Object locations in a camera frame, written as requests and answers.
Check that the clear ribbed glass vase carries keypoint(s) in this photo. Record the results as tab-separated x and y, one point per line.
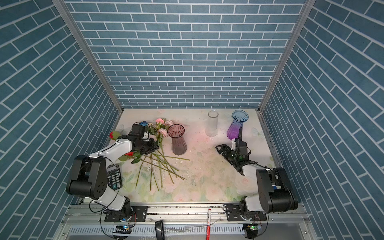
212	123

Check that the pink peony spray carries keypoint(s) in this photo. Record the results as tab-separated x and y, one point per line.
160	121
157	161

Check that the black handle object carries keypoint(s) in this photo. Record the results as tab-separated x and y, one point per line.
159	230

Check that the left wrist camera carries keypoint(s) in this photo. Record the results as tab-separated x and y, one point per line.
139	131

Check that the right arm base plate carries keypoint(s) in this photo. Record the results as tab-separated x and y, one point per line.
236	213

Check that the red rose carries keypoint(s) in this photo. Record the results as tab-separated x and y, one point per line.
132	157
115	135

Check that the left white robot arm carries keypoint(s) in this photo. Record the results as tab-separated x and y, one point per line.
88	174

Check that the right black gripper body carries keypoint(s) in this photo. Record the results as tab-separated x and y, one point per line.
231	157

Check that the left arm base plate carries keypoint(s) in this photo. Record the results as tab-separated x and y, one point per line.
131	214

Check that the blue purple gradient vase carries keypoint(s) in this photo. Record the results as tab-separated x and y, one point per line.
239	118

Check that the aluminium front rail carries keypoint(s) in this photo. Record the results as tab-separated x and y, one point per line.
180	213

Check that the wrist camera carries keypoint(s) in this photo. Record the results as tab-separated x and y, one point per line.
139	131
234	145

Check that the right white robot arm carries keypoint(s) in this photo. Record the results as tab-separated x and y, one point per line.
275	192

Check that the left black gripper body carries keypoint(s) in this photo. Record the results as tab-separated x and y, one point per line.
147	146

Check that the dark purple ribbed vase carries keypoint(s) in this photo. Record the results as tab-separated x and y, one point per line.
176	133

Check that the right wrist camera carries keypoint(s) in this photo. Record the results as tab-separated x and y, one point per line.
234	145

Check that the black calculator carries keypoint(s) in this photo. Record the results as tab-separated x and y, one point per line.
114	177

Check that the red marker pen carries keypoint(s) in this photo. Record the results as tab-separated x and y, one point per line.
209	224

